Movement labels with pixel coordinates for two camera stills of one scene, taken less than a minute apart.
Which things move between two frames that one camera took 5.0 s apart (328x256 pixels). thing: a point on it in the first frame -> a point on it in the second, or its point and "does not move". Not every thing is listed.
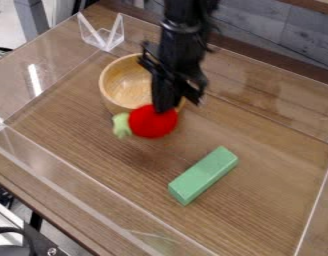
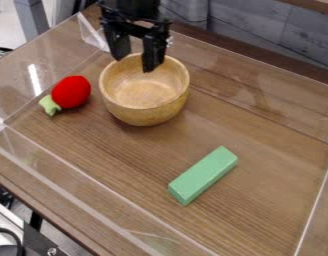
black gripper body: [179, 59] -> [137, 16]
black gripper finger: [193, 91] -> [153, 51]
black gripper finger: [167, 92] -> [119, 41]
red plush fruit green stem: [143, 121] -> [69, 93]
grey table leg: [32, 15] does not move
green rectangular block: [203, 175] does not move
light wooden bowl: [125, 84] does not move
